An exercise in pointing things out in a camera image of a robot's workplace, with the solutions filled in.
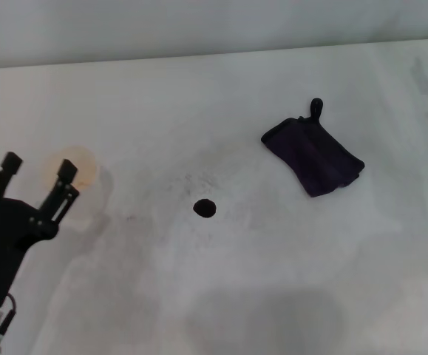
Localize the purple rag with black loop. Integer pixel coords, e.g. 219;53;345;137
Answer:
260;97;366;198

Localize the white paper cup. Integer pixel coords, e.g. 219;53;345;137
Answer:
38;145;99;227

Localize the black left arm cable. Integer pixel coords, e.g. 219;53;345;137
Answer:
0;292;18;337

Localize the black water stain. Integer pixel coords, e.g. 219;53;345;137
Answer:
192;198;218;220

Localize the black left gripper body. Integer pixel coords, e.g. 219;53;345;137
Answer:
0;197;61;308

